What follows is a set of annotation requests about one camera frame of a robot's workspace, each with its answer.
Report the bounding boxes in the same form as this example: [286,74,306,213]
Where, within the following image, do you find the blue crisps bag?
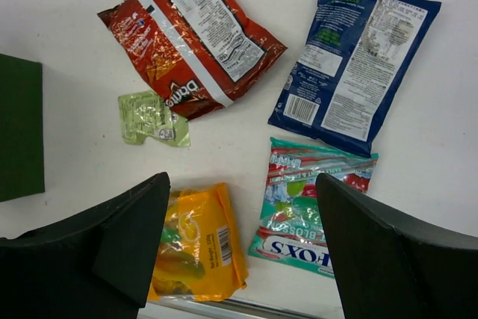
[268,0,441,158]

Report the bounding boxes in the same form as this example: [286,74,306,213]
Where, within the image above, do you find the red Doritos chip bag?
[99,0,286,120]

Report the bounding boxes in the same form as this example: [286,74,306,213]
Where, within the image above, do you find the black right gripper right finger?
[316,173,477,318]

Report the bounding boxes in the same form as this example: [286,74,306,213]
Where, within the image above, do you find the small green snack packet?
[117,90,190,147]

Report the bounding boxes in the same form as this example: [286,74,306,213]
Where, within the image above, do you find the green paper bag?
[1,55,45,202]

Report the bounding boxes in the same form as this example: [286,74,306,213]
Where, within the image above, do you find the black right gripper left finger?
[1,173,170,318]

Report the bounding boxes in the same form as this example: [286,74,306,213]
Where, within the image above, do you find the teal Fox's candy bag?
[248,138,379,278]

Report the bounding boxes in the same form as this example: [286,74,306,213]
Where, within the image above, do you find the yellow mango snack bag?
[147,183,249,302]

